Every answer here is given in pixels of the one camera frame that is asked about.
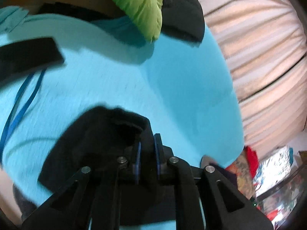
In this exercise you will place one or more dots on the dark cloth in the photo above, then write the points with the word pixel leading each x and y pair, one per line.
pixel 28 55

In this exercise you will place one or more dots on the red cloth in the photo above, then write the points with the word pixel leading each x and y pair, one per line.
pixel 250 158

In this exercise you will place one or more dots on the grey woven cushion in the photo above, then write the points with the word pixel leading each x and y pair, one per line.
pixel 206 159

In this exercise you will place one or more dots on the black puffer jacket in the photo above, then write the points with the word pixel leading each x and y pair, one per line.
pixel 182 12

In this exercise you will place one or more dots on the floral patterned fabric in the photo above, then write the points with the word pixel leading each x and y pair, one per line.
pixel 239 172

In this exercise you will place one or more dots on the black pants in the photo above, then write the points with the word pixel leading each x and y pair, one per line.
pixel 96 134

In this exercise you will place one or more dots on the beige striped curtain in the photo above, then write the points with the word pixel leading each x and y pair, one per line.
pixel 259 40

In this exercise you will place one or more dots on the green puffer jacket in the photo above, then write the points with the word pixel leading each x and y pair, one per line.
pixel 139 7

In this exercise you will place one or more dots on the silver printed bag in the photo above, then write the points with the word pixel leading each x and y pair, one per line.
pixel 273 163

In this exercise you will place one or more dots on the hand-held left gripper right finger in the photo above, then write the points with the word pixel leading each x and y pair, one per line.
pixel 157 153

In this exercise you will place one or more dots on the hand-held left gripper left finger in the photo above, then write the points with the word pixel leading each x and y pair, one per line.
pixel 137 164

